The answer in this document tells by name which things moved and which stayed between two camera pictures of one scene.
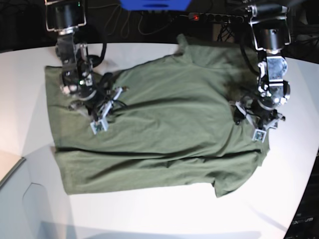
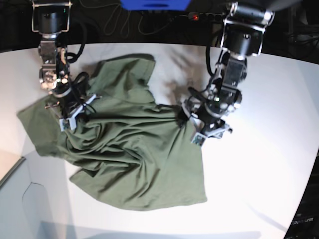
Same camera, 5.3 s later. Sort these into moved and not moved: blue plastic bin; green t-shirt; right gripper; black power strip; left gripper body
Moved: left gripper body; green t-shirt; right gripper
Not moved: black power strip; blue plastic bin
